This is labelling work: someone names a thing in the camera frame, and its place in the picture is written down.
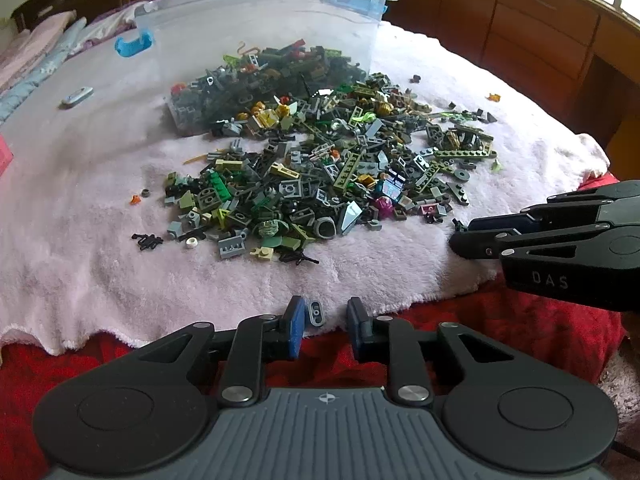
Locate small grey flat device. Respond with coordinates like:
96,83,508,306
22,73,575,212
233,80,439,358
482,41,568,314
60,86,94,108

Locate black small lego cluster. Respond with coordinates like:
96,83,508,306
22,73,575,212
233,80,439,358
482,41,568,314
131,233,164,252

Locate grey round lego disc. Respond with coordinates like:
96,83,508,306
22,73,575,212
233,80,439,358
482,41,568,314
454,169,470,182

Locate pile of loose lego bricks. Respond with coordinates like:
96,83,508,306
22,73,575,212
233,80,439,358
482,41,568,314
162,39,501,266

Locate wooden cabinet drawers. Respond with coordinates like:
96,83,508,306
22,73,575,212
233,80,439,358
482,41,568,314
387,0,639,180

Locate folded striped quilt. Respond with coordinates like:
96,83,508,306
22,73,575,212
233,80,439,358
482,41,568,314
1,11,87,122

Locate purple haired minifigure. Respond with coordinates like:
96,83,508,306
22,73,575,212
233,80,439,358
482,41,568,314
373,170,406,219

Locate small grey lego piece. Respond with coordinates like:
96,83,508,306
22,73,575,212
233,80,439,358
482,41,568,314
306,300,326,328

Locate pink fluffy blanket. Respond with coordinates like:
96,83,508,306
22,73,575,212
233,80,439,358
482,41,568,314
1,0,610,354

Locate clear plastic storage bin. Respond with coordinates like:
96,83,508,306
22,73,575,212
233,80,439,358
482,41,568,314
134,0,397,136

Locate red fleece blanket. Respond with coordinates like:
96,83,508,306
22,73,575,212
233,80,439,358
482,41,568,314
1,278,625,479

